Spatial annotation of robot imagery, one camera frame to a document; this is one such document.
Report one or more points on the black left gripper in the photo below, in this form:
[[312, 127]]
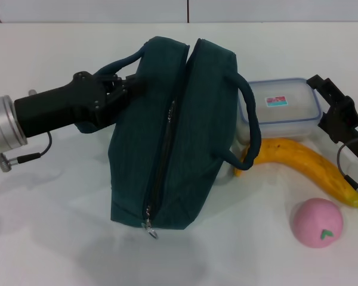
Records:
[[56, 107]]

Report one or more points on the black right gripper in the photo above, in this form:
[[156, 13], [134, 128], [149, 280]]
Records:
[[352, 125]]

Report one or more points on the yellow toy banana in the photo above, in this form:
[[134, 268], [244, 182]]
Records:
[[301, 158]]

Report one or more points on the dark teal insulated lunch bag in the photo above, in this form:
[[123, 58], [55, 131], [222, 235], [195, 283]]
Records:
[[203, 119]]

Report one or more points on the pink toy peach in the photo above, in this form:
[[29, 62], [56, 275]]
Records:
[[313, 220]]

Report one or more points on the silver left gripper connector stub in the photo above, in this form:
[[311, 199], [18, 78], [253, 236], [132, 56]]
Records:
[[32, 91]]

